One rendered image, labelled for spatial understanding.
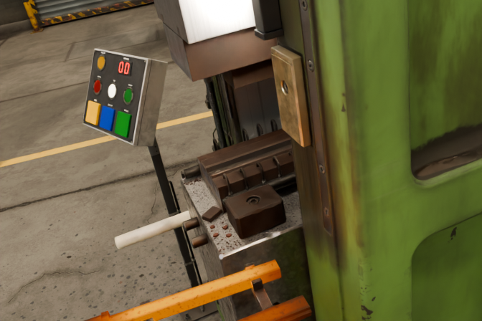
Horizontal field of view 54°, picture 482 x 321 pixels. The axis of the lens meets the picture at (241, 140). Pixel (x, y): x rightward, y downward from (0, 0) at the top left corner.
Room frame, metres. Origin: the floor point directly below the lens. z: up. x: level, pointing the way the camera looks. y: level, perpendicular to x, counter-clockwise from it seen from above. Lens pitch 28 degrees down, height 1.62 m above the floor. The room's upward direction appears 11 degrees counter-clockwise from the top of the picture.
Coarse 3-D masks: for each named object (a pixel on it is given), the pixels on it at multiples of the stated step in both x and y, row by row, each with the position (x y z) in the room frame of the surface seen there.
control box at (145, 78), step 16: (96, 64) 1.64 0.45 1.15; (112, 64) 1.57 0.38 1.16; (144, 64) 1.43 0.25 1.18; (160, 64) 1.45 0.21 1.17; (96, 80) 1.61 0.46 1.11; (112, 80) 1.54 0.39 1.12; (128, 80) 1.47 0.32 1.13; (144, 80) 1.41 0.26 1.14; (160, 80) 1.44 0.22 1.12; (96, 96) 1.58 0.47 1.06; (144, 96) 1.40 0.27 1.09; (160, 96) 1.43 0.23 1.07; (128, 112) 1.41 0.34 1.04; (144, 112) 1.39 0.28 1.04; (96, 128) 1.52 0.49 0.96; (144, 128) 1.37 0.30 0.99; (144, 144) 1.36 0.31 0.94
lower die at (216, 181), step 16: (240, 144) 1.17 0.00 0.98; (256, 144) 1.13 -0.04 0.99; (272, 144) 1.10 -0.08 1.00; (208, 160) 1.09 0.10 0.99; (224, 160) 1.06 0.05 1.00; (256, 160) 1.03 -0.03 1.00; (272, 160) 1.03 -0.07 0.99; (288, 160) 1.01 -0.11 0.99; (208, 176) 1.04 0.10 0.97; (240, 176) 0.98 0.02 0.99; (256, 176) 0.98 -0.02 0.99; (272, 176) 0.99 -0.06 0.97; (224, 192) 0.96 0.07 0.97; (224, 208) 0.95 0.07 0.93
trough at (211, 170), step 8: (280, 144) 1.10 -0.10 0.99; (288, 144) 1.10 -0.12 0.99; (256, 152) 1.08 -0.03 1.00; (264, 152) 1.08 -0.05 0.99; (272, 152) 1.08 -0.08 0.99; (232, 160) 1.06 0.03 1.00; (240, 160) 1.06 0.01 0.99; (248, 160) 1.06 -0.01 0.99; (208, 168) 1.04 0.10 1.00; (216, 168) 1.05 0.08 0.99; (224, 168) 1.05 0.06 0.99
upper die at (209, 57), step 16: (240, 32) 0.99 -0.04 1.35; (176, 48) 1.04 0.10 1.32; (192, 48) 0.96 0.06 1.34; (208, 48) 0.97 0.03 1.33; (224, 48) 0.97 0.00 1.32; (240, 48) 0.98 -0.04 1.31; (256, 48) 0.99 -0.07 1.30; (192, 64) 0.95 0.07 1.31; (208, 64) 0.96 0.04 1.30; (224, 64) 0.97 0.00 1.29; (240, 64) 0.98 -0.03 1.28; (192, 80) 0.95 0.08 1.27
